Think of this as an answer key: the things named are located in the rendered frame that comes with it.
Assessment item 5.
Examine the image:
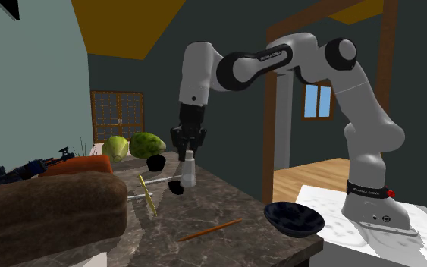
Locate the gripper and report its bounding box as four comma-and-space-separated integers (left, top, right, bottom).
170, 102, 208, 162

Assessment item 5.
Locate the clear bottle with white cap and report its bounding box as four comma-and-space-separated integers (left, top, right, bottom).
180, 149, 197, 189

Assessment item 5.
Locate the black round cup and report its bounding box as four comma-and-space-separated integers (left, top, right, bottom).
146, 154, 167, 172

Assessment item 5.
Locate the small black lump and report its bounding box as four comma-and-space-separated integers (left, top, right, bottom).
167, 180, 185, 196

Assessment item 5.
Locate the dark green cabbage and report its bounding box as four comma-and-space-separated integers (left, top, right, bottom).
128, 132, 167, 159

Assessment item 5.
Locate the yellow flat stick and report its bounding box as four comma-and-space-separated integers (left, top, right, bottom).
137, 173, 159, 218

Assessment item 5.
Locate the short silver metal rod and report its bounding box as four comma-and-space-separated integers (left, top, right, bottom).
127, 192, 155, 202

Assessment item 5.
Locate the light green cabbage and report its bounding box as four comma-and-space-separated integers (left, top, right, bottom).
101, 135, 130, 164

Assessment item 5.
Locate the wooden lattice door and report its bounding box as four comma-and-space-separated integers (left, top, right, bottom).
89, 90, 146, 144

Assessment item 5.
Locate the orange pencil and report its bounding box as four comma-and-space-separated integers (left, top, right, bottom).
177, 218, 243, 243

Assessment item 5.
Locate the orange loaf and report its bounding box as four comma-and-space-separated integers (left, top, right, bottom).
38, 154, 114, 178

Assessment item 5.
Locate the dark blue bowl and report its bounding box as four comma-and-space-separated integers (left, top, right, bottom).
263, 201, 325, 239

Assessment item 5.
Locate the wooden framed window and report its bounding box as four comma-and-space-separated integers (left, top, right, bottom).
300, 81, 336, 122

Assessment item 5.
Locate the brown bread loaf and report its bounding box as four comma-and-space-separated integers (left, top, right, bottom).
0, 171, 129, 267

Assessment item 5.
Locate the blue and black toy gun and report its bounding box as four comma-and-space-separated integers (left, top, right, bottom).
0, 146, 76, 192

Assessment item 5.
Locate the wooden door frame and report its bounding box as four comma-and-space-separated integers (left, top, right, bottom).
260, 0, 400, 206

